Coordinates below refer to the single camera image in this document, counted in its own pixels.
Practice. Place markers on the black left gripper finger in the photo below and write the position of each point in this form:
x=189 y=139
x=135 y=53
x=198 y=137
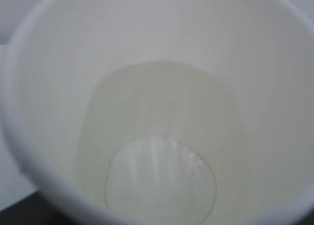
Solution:
x=33 y=210

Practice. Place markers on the white paper coffee cup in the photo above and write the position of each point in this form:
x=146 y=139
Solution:
x=164 y=112

